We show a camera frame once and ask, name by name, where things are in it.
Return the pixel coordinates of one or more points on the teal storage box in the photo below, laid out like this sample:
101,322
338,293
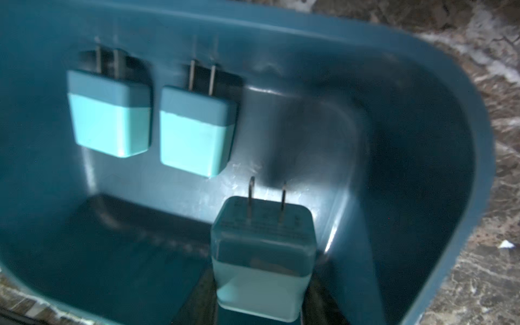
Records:
380,135

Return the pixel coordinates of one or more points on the blue plug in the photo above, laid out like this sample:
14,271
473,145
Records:
110,107
263,254
196,130

